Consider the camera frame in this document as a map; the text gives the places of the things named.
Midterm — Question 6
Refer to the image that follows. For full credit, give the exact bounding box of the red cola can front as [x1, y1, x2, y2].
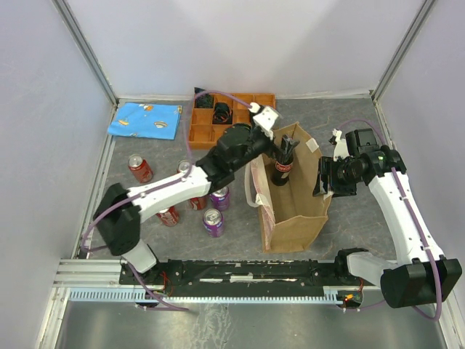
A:
[156, 206, 179, 227]

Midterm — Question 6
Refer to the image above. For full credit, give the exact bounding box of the purple soda can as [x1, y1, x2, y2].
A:
[203, 209, 224, 238]
[209, 186, 230, 212]

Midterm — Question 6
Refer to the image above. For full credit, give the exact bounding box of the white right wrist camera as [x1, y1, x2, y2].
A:
[329, 129, 349, 161]

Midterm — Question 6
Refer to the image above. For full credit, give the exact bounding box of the black rolled belt middle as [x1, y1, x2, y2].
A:
[212, 102, 233, 124]

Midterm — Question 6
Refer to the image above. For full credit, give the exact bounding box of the tan canvas tote bag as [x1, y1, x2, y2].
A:
[244, 123, 331, 253]

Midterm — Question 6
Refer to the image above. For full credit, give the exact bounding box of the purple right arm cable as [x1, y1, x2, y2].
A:
[336, 118, 445, 321]

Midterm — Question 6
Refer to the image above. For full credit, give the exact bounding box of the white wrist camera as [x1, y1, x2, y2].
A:
[248, 102, 281, 140]
[329, 129, 349, 161]

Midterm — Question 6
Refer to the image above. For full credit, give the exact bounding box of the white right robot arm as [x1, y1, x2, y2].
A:
[313, 128, 462, 313]

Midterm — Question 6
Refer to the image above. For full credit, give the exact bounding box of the light blue cable duct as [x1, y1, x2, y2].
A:
[68, 285, 360, 304]

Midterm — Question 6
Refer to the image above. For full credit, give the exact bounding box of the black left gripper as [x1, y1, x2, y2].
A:
[230, 127, 299, 172]

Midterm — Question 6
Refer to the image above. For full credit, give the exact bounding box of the red cola can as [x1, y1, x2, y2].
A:
[128, 154, 153, 183]
[177, 160, 207, 211]
[156, 206, 179, 227]

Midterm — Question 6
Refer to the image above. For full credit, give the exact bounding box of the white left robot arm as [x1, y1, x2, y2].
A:
[94, 124, 298, 284]

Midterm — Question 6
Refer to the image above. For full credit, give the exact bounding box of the purple soda can front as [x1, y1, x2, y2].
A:
[203, 209, 224, 238]

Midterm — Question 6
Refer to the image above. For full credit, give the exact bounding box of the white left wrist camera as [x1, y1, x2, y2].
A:
[248, 102, 281, 140]

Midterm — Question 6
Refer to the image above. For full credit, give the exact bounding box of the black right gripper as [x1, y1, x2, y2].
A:
[311, 156, 363, 198]

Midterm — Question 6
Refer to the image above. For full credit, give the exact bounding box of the dark patterned tie corner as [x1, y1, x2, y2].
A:
[194, 87, 214, 109]

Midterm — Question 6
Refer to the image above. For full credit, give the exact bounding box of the blue patterned cloth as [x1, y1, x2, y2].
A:
[108, 103, 182, 140]

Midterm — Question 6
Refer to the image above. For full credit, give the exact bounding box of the purple soda can rear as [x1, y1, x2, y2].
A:
[209, 186, 230, 212]

